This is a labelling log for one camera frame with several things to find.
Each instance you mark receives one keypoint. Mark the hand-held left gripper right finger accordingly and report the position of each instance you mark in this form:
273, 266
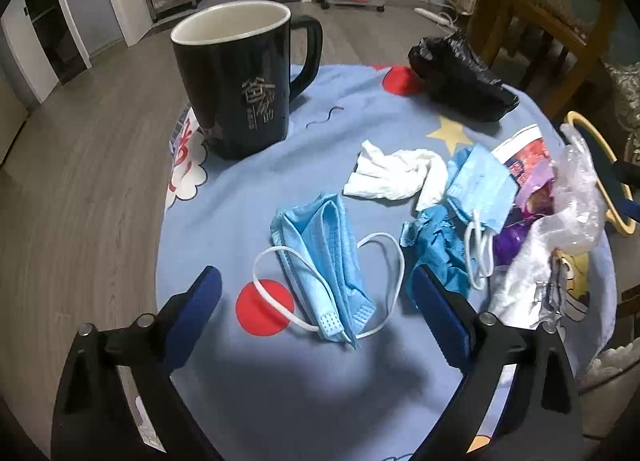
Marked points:
440, 316

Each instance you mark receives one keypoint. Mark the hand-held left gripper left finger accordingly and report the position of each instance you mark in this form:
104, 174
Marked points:
197, 311

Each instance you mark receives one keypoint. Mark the white foil wrapper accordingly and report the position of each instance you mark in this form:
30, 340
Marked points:
520, 281

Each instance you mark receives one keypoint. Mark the blue face mask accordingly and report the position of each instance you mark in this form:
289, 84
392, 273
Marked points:
480, 186
325, 261

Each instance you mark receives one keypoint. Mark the white tissue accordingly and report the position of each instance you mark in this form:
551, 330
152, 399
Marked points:
390, 176

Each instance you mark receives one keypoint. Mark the purple printed snack packet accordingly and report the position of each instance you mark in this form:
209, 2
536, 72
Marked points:
530, 166

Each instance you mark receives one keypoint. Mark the clear plastic bag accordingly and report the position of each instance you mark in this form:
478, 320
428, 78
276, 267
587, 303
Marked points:
575, 191

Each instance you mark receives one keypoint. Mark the blue bin with yellow rim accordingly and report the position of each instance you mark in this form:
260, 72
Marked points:
622, 191

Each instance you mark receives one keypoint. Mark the teal crumpled glove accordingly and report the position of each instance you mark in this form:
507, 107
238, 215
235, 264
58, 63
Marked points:
435, 246

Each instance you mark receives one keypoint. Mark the blue printed blanket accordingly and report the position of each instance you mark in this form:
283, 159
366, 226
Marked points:
300, 151

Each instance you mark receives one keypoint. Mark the black mug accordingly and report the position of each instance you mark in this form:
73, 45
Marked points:
235, 91

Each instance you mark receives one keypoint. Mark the black plastic bag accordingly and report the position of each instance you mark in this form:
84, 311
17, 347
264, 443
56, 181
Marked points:
460, 76

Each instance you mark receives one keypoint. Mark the white power strip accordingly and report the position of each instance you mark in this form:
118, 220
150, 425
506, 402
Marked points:
432, 15

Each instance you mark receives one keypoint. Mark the wooden chair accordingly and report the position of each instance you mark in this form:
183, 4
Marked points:
505, 16

